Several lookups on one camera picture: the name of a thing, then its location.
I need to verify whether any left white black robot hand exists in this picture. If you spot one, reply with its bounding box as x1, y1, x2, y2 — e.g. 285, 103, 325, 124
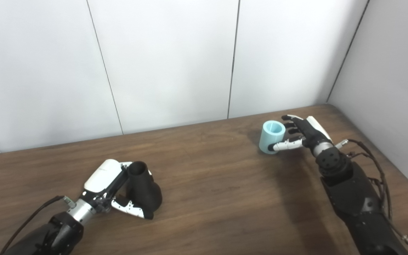
83, 159, 155, 220

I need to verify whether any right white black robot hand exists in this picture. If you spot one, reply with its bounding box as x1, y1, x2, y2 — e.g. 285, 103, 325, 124
268, 114, 334, 156

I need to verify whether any light-blue hose piece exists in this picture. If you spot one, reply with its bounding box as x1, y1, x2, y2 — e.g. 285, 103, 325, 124
259, 120, 286, 155

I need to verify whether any black plastic nozzle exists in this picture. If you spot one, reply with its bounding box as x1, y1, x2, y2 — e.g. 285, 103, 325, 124
126, 161, 163, 219

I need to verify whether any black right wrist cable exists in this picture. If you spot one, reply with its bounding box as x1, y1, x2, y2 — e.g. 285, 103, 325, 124
335, 139, 408, 254

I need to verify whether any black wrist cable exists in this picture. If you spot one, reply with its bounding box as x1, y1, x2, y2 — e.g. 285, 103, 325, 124
0, 195, 76, 255
335, 139, 408, 254

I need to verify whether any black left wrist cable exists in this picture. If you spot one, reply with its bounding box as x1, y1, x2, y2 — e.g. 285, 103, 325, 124
0, 195, 76, 255

